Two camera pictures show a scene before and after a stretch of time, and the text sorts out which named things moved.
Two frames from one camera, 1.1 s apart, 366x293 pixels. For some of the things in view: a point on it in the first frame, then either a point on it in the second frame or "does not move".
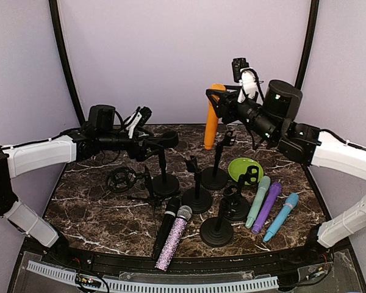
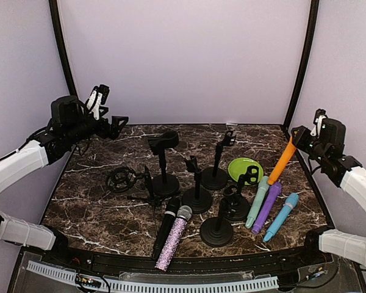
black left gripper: [140, 154] -> [114, 130]
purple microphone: [274, 190] does not move
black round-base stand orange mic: [166, 184] does not move
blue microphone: [291, 201] does not move
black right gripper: [225, 108] -> [299, 140]
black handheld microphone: [172, 207] does not move
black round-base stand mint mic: [217, 232] does not move
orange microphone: [212, 118] -> [282, 162]
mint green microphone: [263, 184] does not move
